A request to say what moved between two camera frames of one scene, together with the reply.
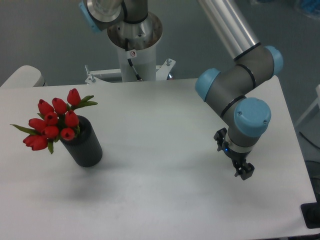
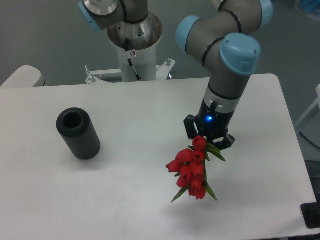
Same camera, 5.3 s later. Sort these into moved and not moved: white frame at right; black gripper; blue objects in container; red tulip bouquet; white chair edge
Moved: black gripper; red tulip bouquet
Not moved: white chair edge; white frame at right; blue objects in container
